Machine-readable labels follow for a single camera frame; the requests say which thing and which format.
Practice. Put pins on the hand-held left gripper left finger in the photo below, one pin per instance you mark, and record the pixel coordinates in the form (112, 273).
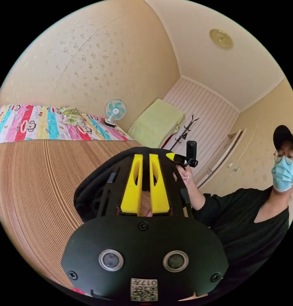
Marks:
(131, 188)

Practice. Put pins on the cupboard under green cloth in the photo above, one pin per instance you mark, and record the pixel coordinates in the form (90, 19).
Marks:
(156, 123)

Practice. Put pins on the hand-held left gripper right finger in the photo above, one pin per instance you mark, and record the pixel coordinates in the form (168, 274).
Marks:
(159, 191)

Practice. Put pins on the white door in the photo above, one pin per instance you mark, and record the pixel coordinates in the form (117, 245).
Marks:
(221, 156)

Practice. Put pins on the small teal table fan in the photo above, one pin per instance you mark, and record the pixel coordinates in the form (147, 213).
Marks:
(115, 111)

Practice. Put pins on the white striped curtain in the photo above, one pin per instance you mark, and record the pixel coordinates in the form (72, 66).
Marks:
(203, 114)

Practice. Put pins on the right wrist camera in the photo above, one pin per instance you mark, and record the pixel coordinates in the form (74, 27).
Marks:
(191, 149)

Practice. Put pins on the person's right hand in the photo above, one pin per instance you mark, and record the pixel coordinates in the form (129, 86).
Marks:
(185, 177)

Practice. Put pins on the black pants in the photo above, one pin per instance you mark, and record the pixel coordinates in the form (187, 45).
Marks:
(93, 186)

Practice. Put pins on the person's body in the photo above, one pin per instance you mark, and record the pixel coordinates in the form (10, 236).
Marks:
(251, 227)

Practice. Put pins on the green floral pillow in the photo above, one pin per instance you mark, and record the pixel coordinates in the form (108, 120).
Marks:
(70, 116)

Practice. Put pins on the bed with woven mat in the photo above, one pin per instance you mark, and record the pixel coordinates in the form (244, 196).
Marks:
(41, 181)

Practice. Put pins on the black coat rack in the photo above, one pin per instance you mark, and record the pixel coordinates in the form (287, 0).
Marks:
(185, 130)

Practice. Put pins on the round gold ceiling lamp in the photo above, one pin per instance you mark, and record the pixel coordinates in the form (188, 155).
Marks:
(221, 38)

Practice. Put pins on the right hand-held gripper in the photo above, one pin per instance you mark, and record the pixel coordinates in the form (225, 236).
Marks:
(184, 161)

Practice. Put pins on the person's right forearm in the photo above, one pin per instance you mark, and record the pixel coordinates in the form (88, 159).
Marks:
(201, 198)

